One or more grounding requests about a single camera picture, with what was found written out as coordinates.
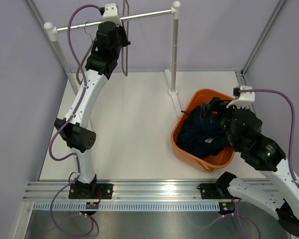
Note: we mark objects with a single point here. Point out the silver clothes rack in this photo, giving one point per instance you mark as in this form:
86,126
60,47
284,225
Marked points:
52,33

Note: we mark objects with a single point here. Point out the navy blue shorts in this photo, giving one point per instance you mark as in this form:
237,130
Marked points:
201,138

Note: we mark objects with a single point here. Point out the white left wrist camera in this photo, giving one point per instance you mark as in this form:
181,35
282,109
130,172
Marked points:
111,14

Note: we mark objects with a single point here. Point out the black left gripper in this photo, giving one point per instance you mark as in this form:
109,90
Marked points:
120,30

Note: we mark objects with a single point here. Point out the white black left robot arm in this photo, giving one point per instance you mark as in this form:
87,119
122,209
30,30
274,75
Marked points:
73,128

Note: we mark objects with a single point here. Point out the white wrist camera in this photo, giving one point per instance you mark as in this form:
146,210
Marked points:
244,96
111,14

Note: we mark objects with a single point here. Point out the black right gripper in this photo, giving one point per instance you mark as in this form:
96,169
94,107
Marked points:
216,104

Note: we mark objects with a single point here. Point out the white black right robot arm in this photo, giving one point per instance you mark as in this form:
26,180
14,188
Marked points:
265,156

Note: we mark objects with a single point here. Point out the beige hanger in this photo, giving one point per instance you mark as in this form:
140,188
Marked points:
125,50
78,79

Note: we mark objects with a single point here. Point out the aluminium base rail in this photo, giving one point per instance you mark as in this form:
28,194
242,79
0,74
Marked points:
125,190

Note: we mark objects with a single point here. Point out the orange plastic basket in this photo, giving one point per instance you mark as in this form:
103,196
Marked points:
211,162

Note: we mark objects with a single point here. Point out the white slotted cable duct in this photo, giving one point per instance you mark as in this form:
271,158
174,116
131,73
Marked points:
108,206

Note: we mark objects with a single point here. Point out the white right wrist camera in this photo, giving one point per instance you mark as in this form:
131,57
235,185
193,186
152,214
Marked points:
244,96

